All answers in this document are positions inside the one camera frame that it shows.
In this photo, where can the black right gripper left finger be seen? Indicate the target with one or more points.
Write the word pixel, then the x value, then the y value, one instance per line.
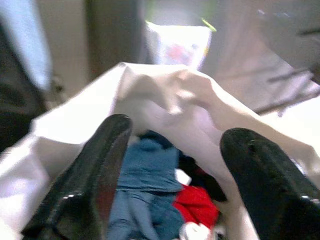
pixel 82 180

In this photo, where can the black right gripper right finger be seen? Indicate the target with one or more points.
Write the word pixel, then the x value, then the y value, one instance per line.
pixel 270 180

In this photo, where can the blue denim garment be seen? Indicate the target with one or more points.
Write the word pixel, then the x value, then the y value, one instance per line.
pixel 147 185

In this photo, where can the black garment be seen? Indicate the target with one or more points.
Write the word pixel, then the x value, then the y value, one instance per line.
pixel 202 177

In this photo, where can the white garment with red print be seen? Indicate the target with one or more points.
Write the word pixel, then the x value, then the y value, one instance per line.
pixel 195 231

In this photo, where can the white fabric laundry bag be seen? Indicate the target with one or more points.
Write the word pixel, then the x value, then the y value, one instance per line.
pixel 155 100

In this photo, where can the white plastic bag with print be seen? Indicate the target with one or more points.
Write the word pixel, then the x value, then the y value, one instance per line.
pixel 180 45

